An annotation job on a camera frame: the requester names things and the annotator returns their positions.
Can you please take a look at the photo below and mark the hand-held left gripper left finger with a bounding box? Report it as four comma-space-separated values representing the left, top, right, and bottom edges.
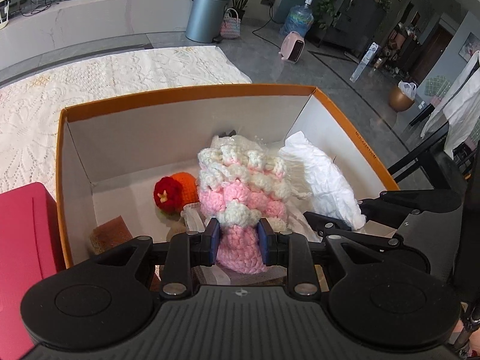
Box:
93, 217, 221, 298

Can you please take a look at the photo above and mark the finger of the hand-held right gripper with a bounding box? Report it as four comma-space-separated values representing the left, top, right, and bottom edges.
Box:
303, 212, 431, 276
358, 189, 463, 229

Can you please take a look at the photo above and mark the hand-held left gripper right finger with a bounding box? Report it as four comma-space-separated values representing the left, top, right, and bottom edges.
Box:
258, 217, 377, 298

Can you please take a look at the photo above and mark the pink white crochet pouch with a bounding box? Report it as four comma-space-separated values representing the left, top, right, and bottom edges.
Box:
197, 144, 290, 274

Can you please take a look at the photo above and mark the orange cardboard box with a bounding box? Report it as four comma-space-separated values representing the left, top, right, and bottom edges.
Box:
55, 83, 401, 271

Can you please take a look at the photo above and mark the black chair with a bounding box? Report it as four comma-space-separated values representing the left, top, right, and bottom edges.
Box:
386, 122, 470, 193

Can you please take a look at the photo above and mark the white crumpled tissue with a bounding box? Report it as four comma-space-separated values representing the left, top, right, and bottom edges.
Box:
278, 130, 367, 230

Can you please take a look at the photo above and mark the red orange crochet ball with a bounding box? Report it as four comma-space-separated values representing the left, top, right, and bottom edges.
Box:
153, 172, 199, 216

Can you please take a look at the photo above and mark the white hanging shirt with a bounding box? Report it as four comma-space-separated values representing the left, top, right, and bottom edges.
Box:
420, 49, 480, 158

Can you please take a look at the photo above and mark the gold round bin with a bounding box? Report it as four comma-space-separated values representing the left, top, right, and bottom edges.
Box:
388, 80, 418, 112

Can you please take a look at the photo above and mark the brown sponge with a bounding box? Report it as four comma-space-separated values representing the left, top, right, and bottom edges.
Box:
88, 215, 135, 257

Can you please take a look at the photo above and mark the clear tall box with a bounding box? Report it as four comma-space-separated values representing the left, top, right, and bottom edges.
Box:
349, 43, 378, 82

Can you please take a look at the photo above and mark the white lace blanket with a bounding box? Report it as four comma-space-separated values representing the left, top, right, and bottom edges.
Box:
0, 46, 253, 196

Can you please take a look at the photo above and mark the red flat box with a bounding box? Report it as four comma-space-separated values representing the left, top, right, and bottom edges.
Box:
0, 182, 67, 360

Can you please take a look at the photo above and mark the dark grey cabinet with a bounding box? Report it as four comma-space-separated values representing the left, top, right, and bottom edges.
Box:
319, 0, 388, 51

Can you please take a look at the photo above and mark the pink space heater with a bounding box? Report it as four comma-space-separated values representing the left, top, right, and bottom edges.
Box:
279, 31, 305, 63

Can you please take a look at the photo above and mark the pink woven handbag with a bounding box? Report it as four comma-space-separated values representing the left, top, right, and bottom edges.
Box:
219, 7, 241, 41

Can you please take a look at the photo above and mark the blue water jug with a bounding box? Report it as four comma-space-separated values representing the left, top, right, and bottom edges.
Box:
281, 0, 315, 40

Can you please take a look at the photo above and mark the blue-grey pedal bin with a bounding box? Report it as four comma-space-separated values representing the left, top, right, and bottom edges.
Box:
185, 0, 232, 44

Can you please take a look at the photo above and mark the framed wall picture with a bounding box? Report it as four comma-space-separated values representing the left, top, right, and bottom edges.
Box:
459, 32, 480, 62

